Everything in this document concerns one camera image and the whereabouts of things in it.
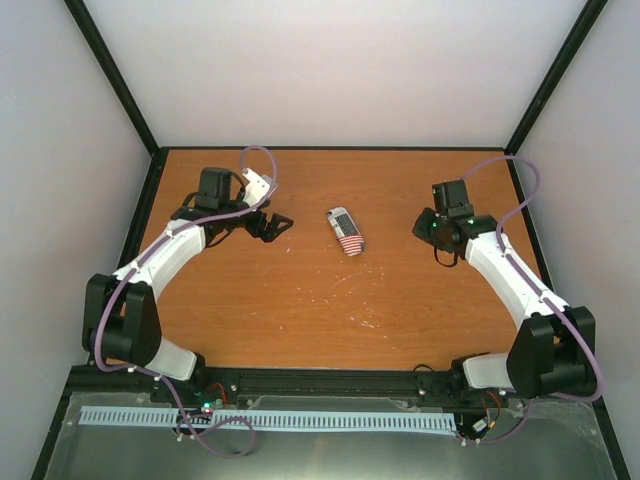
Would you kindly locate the flag newsprint glasses case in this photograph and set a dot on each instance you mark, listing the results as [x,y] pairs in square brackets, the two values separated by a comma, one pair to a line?
[347,233]

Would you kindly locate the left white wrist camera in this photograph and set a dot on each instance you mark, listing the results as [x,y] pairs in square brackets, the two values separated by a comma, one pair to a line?
[258,189]

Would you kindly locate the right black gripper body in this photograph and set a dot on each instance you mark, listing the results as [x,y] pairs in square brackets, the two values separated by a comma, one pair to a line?
[431,233]

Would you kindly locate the light blue slotted cable duct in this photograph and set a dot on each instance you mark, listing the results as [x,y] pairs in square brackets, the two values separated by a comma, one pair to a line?
[273,420]

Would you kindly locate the black frame post right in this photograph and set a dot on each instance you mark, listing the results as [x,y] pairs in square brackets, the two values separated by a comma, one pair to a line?
[574,40]

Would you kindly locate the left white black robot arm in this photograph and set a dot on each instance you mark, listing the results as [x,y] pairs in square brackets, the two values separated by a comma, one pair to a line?
[121,319]

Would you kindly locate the black frame post left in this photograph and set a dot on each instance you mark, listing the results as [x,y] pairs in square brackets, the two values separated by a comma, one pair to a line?
[96,43]

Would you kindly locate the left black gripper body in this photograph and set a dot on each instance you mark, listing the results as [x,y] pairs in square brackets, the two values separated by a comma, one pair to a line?
[253,228]

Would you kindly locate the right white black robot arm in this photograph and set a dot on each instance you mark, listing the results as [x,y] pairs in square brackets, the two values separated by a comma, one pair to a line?
[553,351]

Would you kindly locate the black aluminium front rail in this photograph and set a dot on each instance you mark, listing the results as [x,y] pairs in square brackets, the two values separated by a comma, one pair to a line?
[236,385]

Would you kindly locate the black frame post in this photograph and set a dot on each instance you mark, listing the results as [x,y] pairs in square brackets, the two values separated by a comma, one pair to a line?
[96,43]
[574,40]

